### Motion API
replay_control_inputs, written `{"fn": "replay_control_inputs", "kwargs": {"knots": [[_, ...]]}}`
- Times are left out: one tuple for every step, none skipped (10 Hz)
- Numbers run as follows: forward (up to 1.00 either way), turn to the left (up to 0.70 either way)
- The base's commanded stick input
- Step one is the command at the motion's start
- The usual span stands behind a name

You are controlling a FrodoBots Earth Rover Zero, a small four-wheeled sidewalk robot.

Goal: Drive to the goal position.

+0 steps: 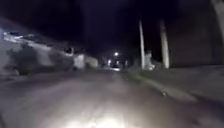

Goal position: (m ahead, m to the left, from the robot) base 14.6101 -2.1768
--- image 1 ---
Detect dark pavement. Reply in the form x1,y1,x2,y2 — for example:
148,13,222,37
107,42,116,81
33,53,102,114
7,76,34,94
133,65,224,104

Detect vehicle with headlights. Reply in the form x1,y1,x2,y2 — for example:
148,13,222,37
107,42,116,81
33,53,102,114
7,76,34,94
110,65,122,72

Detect row of low buildings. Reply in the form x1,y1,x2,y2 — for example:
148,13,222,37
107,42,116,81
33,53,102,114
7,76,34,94
0,26,100,76

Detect dark wall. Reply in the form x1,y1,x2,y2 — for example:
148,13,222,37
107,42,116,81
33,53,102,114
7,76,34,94
167,0,224,69

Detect pale pole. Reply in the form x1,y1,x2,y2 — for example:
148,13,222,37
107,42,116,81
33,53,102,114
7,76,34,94
137,19,147,70
158,19,171,70

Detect dark bush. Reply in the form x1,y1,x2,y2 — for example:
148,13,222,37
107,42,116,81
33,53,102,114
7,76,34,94
5,45,44,76

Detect dark asphalt road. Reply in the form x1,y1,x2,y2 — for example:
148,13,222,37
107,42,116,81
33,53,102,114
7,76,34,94
0,68,224,128

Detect pale kerb strip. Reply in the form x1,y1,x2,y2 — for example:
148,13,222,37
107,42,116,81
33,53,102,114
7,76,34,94
123,71,200,103

